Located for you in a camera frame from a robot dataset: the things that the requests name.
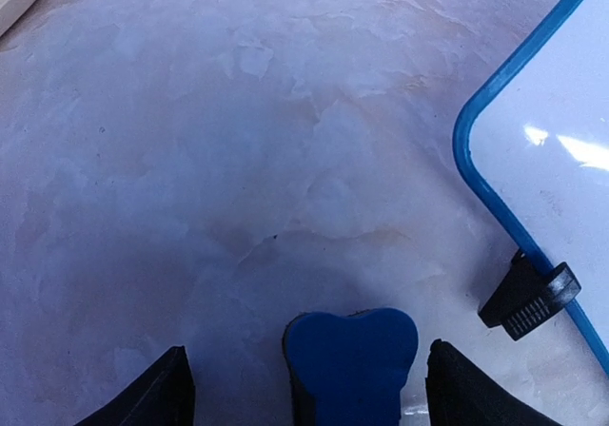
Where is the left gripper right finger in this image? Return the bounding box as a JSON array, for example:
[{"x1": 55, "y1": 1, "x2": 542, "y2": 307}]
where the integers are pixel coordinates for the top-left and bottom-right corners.
[{"x1": 425, "y1": 339, "x2": 557, "y2": 426}]

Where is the blue whiteboard eraser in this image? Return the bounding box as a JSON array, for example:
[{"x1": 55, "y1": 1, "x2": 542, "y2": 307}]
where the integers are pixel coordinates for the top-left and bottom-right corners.
[{"x1": 282, "y1": 308, "x2": 419, "y2": 425}]

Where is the small blue-framed whiteboard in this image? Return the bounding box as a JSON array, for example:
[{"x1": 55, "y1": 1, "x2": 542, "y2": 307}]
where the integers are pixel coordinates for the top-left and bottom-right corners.
[{"x1": 452, "y1": 0, "x2": 608, "y2": 366}]

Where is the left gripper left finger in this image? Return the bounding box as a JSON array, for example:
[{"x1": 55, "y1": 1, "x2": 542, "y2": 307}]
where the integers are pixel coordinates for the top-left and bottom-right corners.
[{"x1": 79, "y1": 346, "x2": 196, "y2": 426}]

